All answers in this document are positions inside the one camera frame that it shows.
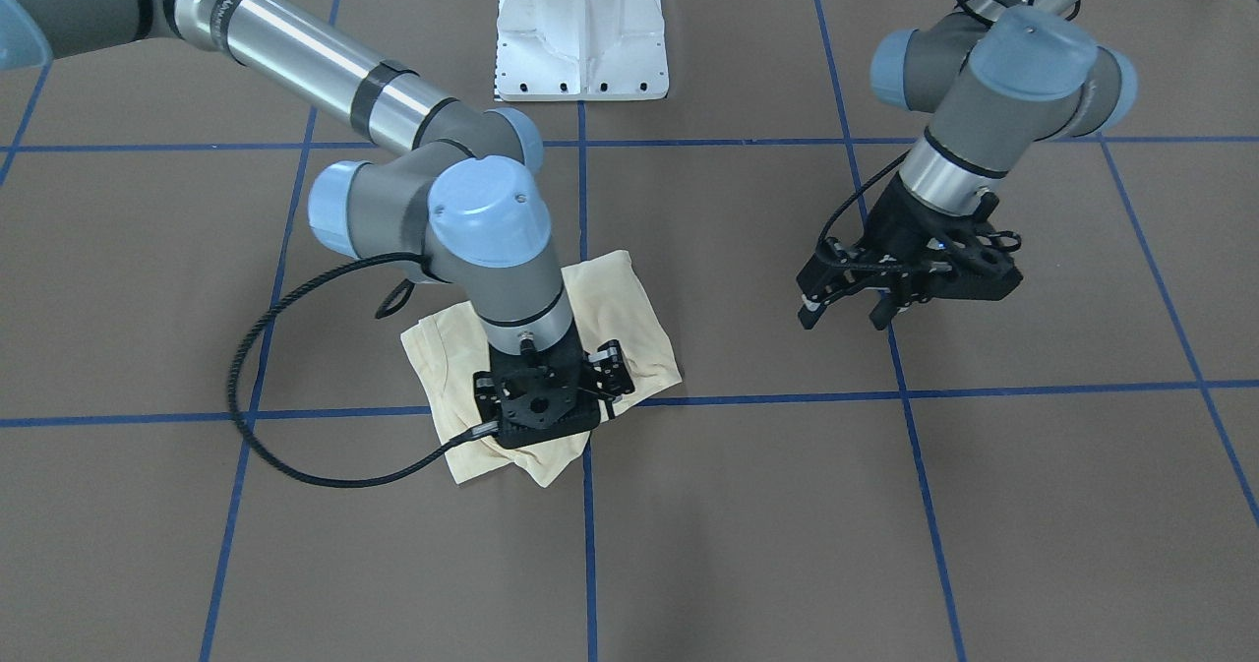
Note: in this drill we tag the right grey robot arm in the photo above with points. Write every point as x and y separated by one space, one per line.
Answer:
458 202

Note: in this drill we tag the cream long-sleeve graphic shirt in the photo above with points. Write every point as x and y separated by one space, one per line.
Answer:
609 302

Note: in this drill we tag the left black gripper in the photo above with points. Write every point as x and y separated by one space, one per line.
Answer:
897 216

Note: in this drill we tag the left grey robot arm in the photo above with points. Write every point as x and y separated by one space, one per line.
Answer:
994 77

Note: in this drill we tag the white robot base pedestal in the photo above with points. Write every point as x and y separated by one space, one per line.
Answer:
581 50

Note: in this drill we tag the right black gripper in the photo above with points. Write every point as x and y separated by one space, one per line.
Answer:
607 368

